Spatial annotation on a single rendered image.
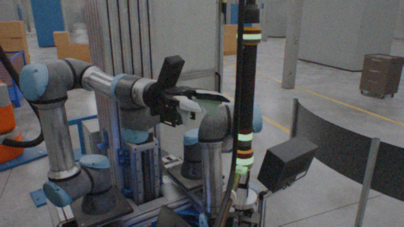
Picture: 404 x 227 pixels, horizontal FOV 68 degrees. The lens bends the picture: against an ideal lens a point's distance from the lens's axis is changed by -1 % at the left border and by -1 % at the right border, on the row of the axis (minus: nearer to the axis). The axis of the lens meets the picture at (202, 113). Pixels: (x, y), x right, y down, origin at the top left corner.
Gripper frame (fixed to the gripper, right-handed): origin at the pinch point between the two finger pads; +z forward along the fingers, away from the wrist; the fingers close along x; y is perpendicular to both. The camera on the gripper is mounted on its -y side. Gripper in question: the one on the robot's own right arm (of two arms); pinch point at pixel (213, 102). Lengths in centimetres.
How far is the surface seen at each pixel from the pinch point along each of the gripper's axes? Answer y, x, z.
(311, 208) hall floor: 166, -209, -46
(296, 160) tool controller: 45, -70, -9
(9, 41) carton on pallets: 50, -182, -774
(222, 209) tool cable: 10.1, 16.7, 15.9
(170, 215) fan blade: 23.2, 11.7, -1.9
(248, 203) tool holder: 19.8, 1.1, 10.8
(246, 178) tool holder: 13.4, 2.1, 10.6
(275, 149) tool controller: 41, -66, -18
